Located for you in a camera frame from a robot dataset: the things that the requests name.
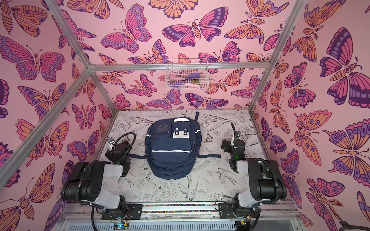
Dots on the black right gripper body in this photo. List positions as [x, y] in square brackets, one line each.
[231, 146]

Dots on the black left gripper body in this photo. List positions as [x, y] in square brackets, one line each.
[110, 156]

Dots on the navy blue backpack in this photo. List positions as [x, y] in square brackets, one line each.
[172, 147]

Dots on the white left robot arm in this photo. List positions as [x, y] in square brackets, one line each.
[84, 185]

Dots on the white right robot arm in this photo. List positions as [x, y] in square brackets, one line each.
[266, 185]

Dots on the green circuit board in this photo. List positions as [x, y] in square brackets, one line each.
[121, 226]

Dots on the pink item in basket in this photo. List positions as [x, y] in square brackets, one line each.
[192, 86]

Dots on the purple item in basket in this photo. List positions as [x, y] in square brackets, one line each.
[193, 76]

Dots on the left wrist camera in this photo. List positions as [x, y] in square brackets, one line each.
[110, 141]

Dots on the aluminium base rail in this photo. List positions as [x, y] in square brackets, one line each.
[162, 216]

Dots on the white wire wall basket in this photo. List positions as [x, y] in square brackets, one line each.
[187, 73]

